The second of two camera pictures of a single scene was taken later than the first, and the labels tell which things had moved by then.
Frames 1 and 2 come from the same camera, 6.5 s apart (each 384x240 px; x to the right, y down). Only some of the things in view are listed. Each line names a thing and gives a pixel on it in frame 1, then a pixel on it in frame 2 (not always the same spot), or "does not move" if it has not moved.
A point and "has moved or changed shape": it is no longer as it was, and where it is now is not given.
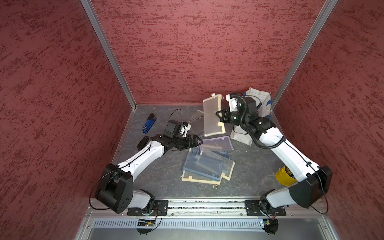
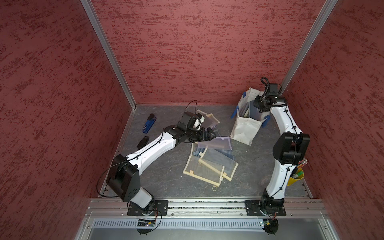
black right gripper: (224, 118) -> (256, 103)
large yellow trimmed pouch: (227, 168) -> (209, 172)
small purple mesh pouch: (220, 143) does not move
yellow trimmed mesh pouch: (211, 105) has moved or changed shape
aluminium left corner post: (91, 12) does not move
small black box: (143, 143) does not move
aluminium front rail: (211, 207) does not move
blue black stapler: (151, 120) does not move
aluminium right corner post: (318, 26) does not move
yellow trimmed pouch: (198, 114) -> (209, 121)
